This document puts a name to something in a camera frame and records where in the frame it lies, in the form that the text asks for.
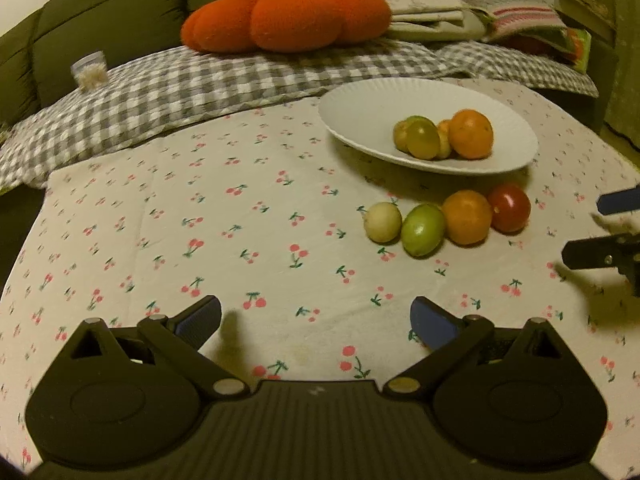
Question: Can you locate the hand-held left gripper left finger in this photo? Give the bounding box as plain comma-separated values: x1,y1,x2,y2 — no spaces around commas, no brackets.
66,295,251,401

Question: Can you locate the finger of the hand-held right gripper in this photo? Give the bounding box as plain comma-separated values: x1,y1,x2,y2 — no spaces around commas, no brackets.
561,233,640,272
596,187,640,217

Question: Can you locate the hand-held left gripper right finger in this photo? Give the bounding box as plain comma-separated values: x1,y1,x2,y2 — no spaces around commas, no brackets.
382,296,576,401

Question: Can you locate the large orange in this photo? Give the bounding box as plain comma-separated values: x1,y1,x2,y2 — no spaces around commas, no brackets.
447,109,495,160

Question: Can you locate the green-yellow round fruit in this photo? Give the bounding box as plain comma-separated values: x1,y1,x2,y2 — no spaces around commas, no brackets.
406,119,442,160

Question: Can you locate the olive round fruit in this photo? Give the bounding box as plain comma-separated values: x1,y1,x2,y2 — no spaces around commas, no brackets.
392,119,414,154

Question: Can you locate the white plate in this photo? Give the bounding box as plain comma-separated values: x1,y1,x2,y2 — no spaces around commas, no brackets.
318,78,540,176

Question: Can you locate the cherry print tablecloth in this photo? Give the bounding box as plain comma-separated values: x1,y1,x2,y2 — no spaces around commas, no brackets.
0,76,640,480

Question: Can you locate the green tomato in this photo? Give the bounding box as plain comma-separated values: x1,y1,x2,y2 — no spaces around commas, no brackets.
401,203,446,259

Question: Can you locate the red tomato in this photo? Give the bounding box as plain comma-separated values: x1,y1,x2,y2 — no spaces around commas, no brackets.
487,183,532,233

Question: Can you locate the pale yellow round fruit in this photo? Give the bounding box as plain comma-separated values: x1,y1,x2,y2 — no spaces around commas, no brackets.
363,202,403,244

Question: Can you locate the colourful book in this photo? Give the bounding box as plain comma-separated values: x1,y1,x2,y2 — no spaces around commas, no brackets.
564,27,594,74

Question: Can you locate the folded striped cloth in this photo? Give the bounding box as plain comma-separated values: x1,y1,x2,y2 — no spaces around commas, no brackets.
457,0,577,50

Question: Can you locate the grey checked blanket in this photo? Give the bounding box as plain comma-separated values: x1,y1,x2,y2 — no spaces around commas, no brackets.
0,39,601,192

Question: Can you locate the clear toothpick container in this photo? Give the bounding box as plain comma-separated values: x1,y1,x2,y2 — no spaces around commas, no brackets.
70,50,109,92

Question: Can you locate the folded floral cloth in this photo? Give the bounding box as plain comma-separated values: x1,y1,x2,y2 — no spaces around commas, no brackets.
359,0,497,44

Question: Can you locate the orange pumpkin cushion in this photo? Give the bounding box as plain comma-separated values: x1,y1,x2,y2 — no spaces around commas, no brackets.
180,0,393,55

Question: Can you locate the green sofa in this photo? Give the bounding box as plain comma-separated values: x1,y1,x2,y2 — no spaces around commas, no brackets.
0,0,381,128

